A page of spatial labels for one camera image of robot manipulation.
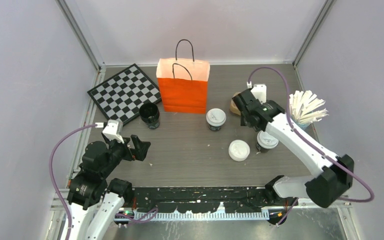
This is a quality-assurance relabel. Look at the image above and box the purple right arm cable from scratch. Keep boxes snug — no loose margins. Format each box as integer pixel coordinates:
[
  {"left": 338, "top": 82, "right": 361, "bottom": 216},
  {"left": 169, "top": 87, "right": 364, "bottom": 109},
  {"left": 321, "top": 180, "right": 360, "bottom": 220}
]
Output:
[{"left": 246, "top": 66, "right": 376, "bottom": 204}]

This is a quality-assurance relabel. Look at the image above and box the white lid stack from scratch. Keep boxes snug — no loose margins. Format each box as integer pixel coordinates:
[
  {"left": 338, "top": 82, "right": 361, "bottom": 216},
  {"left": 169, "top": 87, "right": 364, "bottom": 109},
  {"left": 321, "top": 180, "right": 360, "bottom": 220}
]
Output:
[{"left": 228, "top": 139, "right": 251, "bottom": 162}]

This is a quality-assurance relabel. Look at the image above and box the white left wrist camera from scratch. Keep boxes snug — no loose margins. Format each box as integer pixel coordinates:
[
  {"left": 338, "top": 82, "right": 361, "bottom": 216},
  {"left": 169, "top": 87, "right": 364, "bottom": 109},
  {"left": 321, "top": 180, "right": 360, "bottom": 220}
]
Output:
[{"left": 95, "top": 119, "right": 125, "bottom": 144}]

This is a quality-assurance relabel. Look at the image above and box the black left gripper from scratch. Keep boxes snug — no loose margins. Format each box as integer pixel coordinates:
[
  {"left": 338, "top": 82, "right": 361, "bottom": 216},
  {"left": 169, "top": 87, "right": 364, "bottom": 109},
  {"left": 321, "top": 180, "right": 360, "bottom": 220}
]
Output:
[{"left": 101, "top": 133, "right": 150, "bottom": 176}]

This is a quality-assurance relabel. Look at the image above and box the orange paper bag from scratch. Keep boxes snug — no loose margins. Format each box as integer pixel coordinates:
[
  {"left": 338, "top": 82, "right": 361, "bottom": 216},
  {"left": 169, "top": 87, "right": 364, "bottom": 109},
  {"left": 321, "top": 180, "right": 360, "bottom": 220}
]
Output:
[{"left": 156, "top": 39, "right": 211, "bottom": 114}]

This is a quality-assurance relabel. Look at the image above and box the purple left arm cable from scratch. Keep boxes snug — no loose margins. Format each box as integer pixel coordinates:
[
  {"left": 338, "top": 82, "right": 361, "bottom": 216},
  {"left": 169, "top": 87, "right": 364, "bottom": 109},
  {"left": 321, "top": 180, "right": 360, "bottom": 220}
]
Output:
[{"left": 48, "top": 123, "right": 160, "bottom": 240}]

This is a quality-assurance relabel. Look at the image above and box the cardboard cup carrier tray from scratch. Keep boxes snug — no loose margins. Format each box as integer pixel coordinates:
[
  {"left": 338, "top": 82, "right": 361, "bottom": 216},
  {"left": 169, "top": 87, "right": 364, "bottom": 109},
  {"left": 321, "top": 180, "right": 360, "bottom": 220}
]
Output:
[{"left": 229, "top": 92, "right": 241, "bottom": 116}]

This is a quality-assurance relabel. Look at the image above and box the dark translucent coffee cup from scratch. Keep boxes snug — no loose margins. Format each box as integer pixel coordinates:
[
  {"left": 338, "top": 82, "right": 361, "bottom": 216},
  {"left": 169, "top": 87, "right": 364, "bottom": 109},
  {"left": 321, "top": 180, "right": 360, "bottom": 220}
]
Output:
[{"left": 207, "top": 123, "right": 223, "bottom": 132}]

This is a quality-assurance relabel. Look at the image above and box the white plastic cup lid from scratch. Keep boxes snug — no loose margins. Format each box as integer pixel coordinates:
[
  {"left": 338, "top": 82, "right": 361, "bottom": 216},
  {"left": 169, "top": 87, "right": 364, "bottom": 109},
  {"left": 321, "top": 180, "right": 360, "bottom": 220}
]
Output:
[{"left": 206, "top": 108, "right": 227, "bottom": 127}]

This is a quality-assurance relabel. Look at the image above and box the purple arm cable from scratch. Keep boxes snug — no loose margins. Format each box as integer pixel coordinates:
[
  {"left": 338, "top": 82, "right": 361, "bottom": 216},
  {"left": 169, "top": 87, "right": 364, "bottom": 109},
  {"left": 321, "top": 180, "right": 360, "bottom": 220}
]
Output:
[
  {"left": 246, "top": 66, "right": 376, "bottom": 204},
  {"left": 48, "top": 123, "right": 160, "bottom": 240}
]

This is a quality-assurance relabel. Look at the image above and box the blue cup holder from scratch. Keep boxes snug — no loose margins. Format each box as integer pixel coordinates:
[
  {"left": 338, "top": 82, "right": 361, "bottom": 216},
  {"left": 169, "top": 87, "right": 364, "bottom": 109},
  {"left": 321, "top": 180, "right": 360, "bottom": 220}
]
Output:
[{"left": 296, "top": 121, "right": 312, "bottom": 130}]

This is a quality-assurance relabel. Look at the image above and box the black cup stack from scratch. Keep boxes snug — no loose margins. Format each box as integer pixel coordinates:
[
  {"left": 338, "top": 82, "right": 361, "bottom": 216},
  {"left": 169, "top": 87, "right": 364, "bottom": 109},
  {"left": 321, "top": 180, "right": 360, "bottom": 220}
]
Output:
[{"left": 139, "top": 102, "right": 160, "bottom": 130}]

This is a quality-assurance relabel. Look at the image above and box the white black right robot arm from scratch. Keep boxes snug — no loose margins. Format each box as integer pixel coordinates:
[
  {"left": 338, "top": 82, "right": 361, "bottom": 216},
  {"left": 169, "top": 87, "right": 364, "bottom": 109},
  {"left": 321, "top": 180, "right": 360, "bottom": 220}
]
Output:
[{"left": 232, "top": 89, "right": 354, "bottom": 208}]

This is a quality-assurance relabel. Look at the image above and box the black white chessboard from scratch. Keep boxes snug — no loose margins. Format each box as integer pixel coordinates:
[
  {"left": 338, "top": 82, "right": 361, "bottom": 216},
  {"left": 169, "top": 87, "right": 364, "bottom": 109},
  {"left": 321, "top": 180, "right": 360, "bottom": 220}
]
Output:
[{"left": 87, "top": 63, "right": 162, "bottom": 125}]

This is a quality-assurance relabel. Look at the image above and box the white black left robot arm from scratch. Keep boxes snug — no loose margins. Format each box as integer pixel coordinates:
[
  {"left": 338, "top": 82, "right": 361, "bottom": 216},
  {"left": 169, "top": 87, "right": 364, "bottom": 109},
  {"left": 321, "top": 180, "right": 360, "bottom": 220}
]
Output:
[{"left": 65, "top": 134, "right": 151, "bottom": 240}]

